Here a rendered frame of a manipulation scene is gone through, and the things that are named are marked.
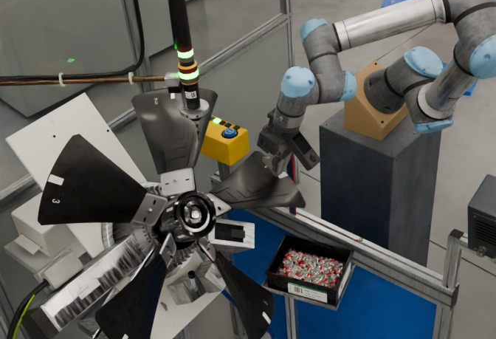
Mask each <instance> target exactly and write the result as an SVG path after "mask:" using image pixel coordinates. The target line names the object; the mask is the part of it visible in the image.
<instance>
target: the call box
mask: <svg viewBox="0 0 496 339"><path fill-rule="evenodd" d="M224 125H225V124H224ZM224 125H223V126H222V125H220V124H219V123H215V122H213V121H211V120H210V122H209V124H208V127H207V131H206V134H205V136H204V141H203V143H202V146H201V151H200V153H202V154H204V155H206V156H209V157H211V158H213V159H214V160H218V161H219V162H222V163H224V164H226V165H228V166H232V165H233V164H234V163H236V162H237V161H238V160H240V159H241V158H242V157H243V156H244V155H245V154H247V153H248V152H249V140H248V132H247V130H246V129H243V128H241V127H240V129H239V130H236V134H235V136H233V137H225V136H224V132H223V131H224V130H225V129H228V128H227V127H225V126H224Z"/></svg>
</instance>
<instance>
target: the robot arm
mask: <svg viewBox="0 0 496 339"><path fill-rule="evenodd" d="M437 22H438V23H440V24H442V25H444V24H448V23H453V24H454V27H455V30H456V32H457V34H458V38H459V41H458V42H457V44H456V45H455V46H454V49H453V53H452V56H453V58H452V59H451V61H450V62H449V63H448V64H447V65H446V66H445V68H444V69H443V65H442V62H441V60H440V59H439V57H438V56H437V55H436V54H435V53H434V52H432V51H431V50H430V49H428V48H426V47H414V48H412V49H411V50H410V51H407V52H406V53H405V54H403V56H402V57H400V58H399V59H398V60H396V61H395V62H393V63H392V64H391V65H390V66H389V67H387V68H384V69H380V70H376V71H374V72H372V73H371V74H369V75H368V76H367V77H366V79H365V81H364V92H365V96H366V98H367V99H368V102H369V103H370V104H371V105H372V107H374V108H375V109H376V110H377V111H379V112H381V113H384V114H393V113H395V112H397V111H398V110H400V108H401V107H403V105H404V103H406V105H407V109H408V111H409V113H410V117H411V120H412V122H413V123H412V124H413V126H414V128H415V130H416V132H417V133H418V134H428V133H432V132H435V131H440V130H443V129H446V128H449V127H450V126H452V125H453V124H454V120H453V119H454V117H453V116H452V113H453V112H454V111H455V108H456V106H457V100H458V99H459V98H460V97H461V96H462V95H463V94H464V93H465V92H466V91H467V90H468V88H469V87H470V86H471V85H472V84H473V83H474V82H475V81H476V80H477V79H478V78H479V79H487V78H493V77H495V76H496V0H407V1H402V2H399V3H397V4H393V5H391V6H387V7H383V8H381V9H378V10H374V11H371V12H369V13H365V14H362V15H359V16H355V17H353V18H348V19H346V20H343V21H339V22H336V23H334V24H328V23H327V21H326V20H325V19H323V18H319V19H312V20H310V21H307V22H306V23H305V24H304V25H303V26H302V27H301V28H300V36H301V39H302V42H303V47H304V49H305V52H306V56H307V59H308V62H309V66H310V69H311V71H310V70H309V69H307V68H305V67H304V68H301V67H300V66H294V67H292V68H290V69H288V70H287V71H286V73H285V75H284V77H283V80H282V82H281V85H280V93H279V96H278V101H277V105H276V107H275V108H274V109H273V110H272V111H271V112H269V113H268V115H267V117H268V118H269V124H267V125H268V126H266V125H265V126H266V127H265V126H264V127H265V128H264V127H263V130H262V131H261V132H260V134H259V138H258V143H257V146H258V147H259V148H261V149H262V150H263V151H265V152H266V153H267V154H268V153H270V157H263V158H262V160H263V162H264V163H265V164H266V165H267V166H268V167H269V168H270V169H271V170H272V174H273V175H274V176H275V177H278V176H279V175H281V174H282V173H283V171H284V169H285V168H286V166H287V165H288V163H289V161H290V159H291V158H292V156H293V154H295V156H296V157H297V158H298V159H299V161H300V162H301V164H302V165H303V167H304V168H305V169H306V170H307V171H310V170H311V169H313V168H314V167H315V166H316V165H317V164H318V163H319V162H320V161H321V159H320V158H319V156H318V155H317V153H316V152H315V151H314V149H313V148H312V147H311V146H310V144H309V142H308V141H307V140H306V138H305V137H304V136H303V135H302V133H301V132H300V130H299V128H300V125H301V123H302V122H303V117H304V114H305V111H306V107H307V106H310V105H317V104H323V103H339V102H340V101H344V100H350V99H352V98H353V97H354V95H355V94H356V91H357V81H356V78H355V76H354V75H353V73H352V72H350V71H345V70H343V71H342V68H341V66H340V62H339V58H338V56H337V53H338V52H342V51H345V50H347V49H351V48H354V47H358V46H362V45H364V44H369V43H371V42H374V41H378V40H381V39H383V38H388V37H391V36H394V35H398V34H400V33H403V32H407V31H411V30H414V29H418V28H420V27H424V26H427V25H430V24H434V23H437Z"/></svg>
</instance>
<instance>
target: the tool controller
mask: <svg viewBox="0 0 496 339"><path fill-rule="evenodd" d="M467 210H468V248H469V249H471V250H474V251H476V255H477V256H479V257H481V258H484V256H488V257H490V258H492V262H493V263H494V264H496V177H495V176H492V175H491V174H487V175H486V177H485V178H484V180H483V181H482V183H481V184H480V186H479V188H478V189H477V191H476V192H475V195H474V196H473V197H472V199H471V201H470V202H469V204H468V207H467Z"/></svg>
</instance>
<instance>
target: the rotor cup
mask: <svg viewBox="0 0 496 339"><path fill-rule="evenodd" d="M168 198H169V200H168V203H167V205H166V206H165V208H164V210H163V212H162V213H161V215H160V217H159V218H158V220H157V222H156V224H155V225H154V226H148V230H149V233H150V234H151V237H152V239H153V240H154V241H155V242H156V243H157V244H158V245H159V246H160V247H161V245H162V243H163V241H164V239H165V237H166V235H167V233H168V231H170V233H171V234H172V237H173V240H174V242H175V244H176V250H182V249H185V248H187V247H189V246H191V245H192V243H194V241H195V240H197V239H201V238H203V237H205V236H207V235H208V234H209V233H210V232H211V231H212V230H213V228H214V227H215V224H216V217H217V215H216V208H215V205H214V204H213V202H212V200H211V199H210V198H209V197H208V196H207V195H206V194H204V193H202V192H200V191H186V192H184V193H182V194H180V195H177V196H171V197H168ZM172 207H173V210H170V211H168V212H167V209H168V208H172ZM193 210H197V211H198V212H199V217H198V218H196V219H195V218H193V217H192V215H191V213H192V211H193ZM181 235H184V236H185V237H182V238H179V237H177V236H181Z"/></svg>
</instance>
